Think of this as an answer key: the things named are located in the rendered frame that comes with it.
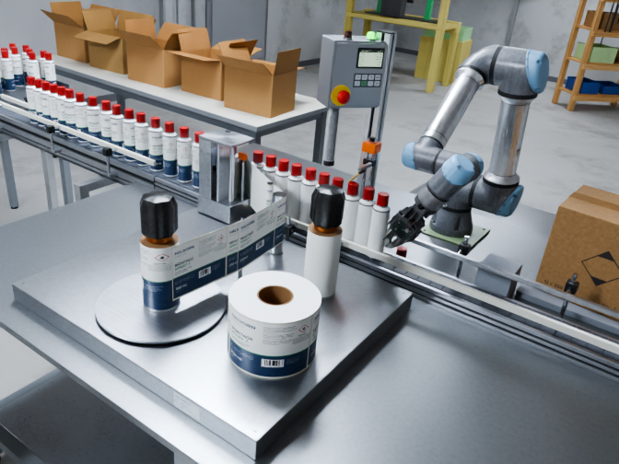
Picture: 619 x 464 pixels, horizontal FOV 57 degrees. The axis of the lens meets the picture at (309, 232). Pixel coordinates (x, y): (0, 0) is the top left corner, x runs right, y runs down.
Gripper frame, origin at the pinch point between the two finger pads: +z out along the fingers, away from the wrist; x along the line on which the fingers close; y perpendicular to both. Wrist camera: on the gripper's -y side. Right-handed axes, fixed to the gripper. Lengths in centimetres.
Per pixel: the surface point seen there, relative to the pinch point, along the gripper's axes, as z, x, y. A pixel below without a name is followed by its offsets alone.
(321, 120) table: 89, -104, -169
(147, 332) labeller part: 16, -19, 71
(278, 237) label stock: 11.9, -22.0, 21.3
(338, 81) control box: -25.5, -41.8, -0.1
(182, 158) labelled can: 38, -74, 3
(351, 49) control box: -34, -45, -2
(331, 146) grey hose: -3.4, -35.0, -8.4
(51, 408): 104, -38, 63
